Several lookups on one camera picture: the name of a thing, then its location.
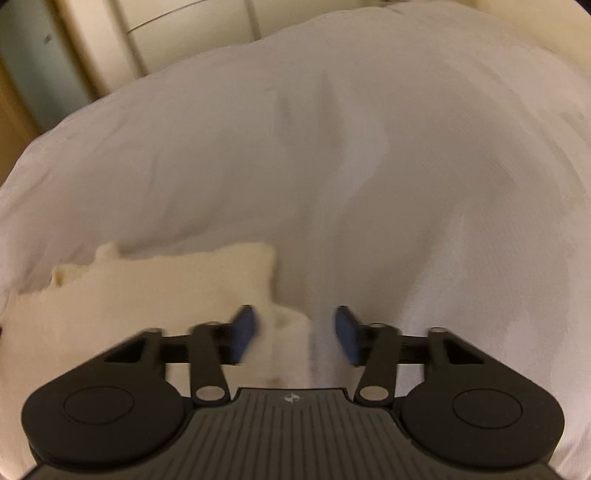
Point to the cream bed headboard cushion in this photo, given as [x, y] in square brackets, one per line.
[562, 26]

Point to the white sliding wardrobe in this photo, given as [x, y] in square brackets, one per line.
[121, 41]

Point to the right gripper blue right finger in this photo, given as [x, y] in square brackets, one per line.
[376, 349]

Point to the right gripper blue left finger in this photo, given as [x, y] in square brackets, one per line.
[210, 347]

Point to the lavender bed sheet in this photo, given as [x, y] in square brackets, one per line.
[424, 163]

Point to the cream knit striped sweater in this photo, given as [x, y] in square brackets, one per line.
[87, 309]

